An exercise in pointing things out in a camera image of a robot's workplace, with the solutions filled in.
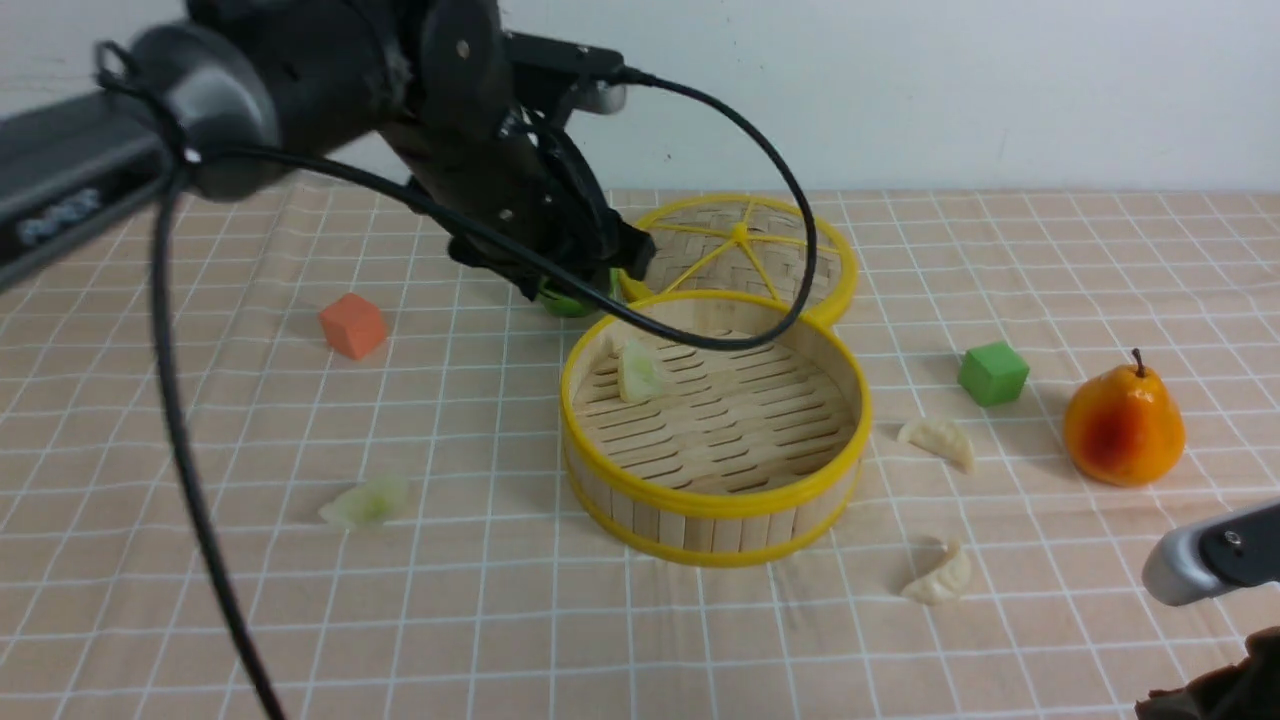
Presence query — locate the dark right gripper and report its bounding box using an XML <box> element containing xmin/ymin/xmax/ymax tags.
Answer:
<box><xmin>1135</xmin><ymin>626</ymin><xmax>1279</xmax><ymax>719</ymax></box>

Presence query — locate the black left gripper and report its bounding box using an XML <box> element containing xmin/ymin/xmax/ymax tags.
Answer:
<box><xmin>385</xmin><ymin>29</ymin><xmax>657</xmax><ymax>297</ymax></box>

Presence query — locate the pale green dumpling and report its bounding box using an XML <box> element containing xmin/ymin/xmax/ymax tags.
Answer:
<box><xmin>317</xmin><ymin>477</ymin><xmax>410</xmax><ymax>530</ymax></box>
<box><xmin>616</xmin><ymin>338</ymin><xmax>666</xmax><ymax>404</ymax></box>

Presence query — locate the white dumpling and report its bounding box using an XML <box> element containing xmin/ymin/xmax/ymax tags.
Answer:
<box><xmin>899</xmin><ymin>539</ymin><xmax>973</xmax><ymax>606</ymax></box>
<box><xmin>896</xmin><ymin>416</ymin><xmax>977</xmax><ymax>473</ymax></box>

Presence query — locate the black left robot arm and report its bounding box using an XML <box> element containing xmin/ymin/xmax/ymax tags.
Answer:
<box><xmin>3</xmin><ymin>1</ymin><xmax>655</xmax><ymax>297</ymax></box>

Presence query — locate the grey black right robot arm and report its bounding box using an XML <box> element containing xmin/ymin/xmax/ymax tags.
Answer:
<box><xmin>1134</xmin><ymin>498</ymin><xmax>1279</xmax><ymax>719</ymax></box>

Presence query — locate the bamboo steamer lid yellow rim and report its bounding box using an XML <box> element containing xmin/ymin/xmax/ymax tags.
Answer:
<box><xmin>617</xmin><ymin>193</ymin><xmax>806</xmax><ymax>306</ymax></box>

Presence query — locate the bamboo steamer tray yellow rim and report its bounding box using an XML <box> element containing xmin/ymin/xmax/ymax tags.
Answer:
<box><xmin>559</xmin><ymin>316</ymin><xmax>873</xmax><ymax>568</ymax></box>

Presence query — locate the green toy apple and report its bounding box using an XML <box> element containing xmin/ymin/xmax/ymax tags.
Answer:
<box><xmin>536</xmin><ymin>269</ymin><xmax>620</xmax><ymax>319</ymax></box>

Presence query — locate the orange foam cube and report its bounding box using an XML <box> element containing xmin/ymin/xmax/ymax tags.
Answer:
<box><xmin>317</xmin><ymin>292</ymin><xmax>390</xmax><ymax>361</ymax></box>

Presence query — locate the orange yellow toy pear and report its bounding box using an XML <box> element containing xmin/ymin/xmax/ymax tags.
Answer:
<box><xmin>1062</xmin><ymin>348</ymin><xmax>1187</xmax><ymax>488</ymax></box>

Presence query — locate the checkered beige tablecloth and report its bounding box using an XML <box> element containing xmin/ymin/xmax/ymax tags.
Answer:
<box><xmin>0</xmin><ymin>176</ymin><xmax>1280</xmax><ymax>720</ymax></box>

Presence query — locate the green foam cube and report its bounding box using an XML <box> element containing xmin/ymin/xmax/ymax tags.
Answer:
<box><xmin>957</xmin><ymin>341</ymin><xmax>1030</xmax><ymax>407</ymax></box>

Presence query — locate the black cable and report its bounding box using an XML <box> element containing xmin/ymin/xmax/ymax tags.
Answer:
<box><xmin>95</xmin><ymin>40</ymin><xmax>819</xmax><ymax>720</ymax></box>

